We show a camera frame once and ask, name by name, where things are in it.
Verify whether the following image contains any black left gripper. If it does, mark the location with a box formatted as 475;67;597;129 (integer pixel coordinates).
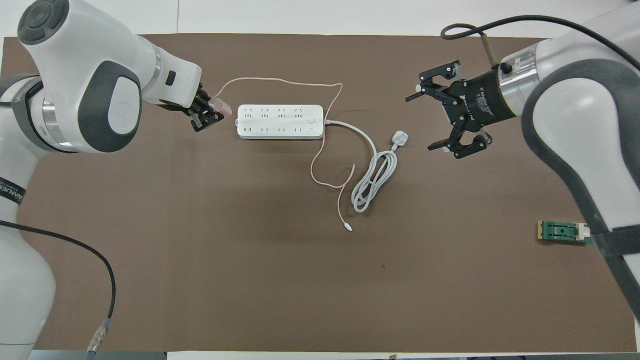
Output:
159;84;225;132

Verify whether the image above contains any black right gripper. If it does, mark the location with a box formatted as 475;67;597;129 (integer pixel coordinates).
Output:
405;60;517;160

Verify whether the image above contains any pink charger block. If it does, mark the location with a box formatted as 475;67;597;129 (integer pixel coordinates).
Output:
209;97;234;116

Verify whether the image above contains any thin pink charging cable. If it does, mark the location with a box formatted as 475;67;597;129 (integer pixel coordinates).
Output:
214;77;357;232

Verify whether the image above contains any white power strip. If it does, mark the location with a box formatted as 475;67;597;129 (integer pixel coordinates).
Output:
236;104;325;140

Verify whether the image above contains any green circuit board module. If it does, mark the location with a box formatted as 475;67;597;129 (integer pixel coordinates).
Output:
537;220;596;246

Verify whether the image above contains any brown table mat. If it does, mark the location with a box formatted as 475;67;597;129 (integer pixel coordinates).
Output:
0;33;638;353

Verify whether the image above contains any white power cord with plug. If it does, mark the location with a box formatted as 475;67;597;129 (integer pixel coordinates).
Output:
322;118;411;213

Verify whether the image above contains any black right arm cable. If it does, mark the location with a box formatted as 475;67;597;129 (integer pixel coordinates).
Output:
440;15;640;68

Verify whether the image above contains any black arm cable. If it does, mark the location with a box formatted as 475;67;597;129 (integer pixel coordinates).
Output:
440;15;640;68
0;220;117;356

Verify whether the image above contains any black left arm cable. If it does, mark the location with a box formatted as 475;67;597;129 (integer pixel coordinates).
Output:
0;220;117;356

